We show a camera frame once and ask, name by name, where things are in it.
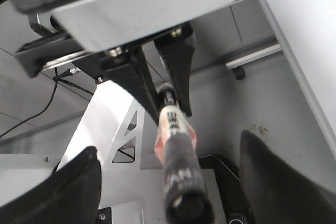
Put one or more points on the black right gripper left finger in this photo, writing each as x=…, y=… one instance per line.
x=70, y=195

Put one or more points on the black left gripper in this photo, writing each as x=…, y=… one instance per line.
x=129, y=70

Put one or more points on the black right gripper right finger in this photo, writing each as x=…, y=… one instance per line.
x=276, y=192

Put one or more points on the whiteboard marker with black tape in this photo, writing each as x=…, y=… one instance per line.
x=185, y=198

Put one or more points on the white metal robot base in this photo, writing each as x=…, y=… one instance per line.
x=113, y=123

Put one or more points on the white whiteboard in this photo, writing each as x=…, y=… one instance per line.
x=309, y=28

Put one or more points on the grey table leg with caster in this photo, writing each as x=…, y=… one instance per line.
x=236, y=66

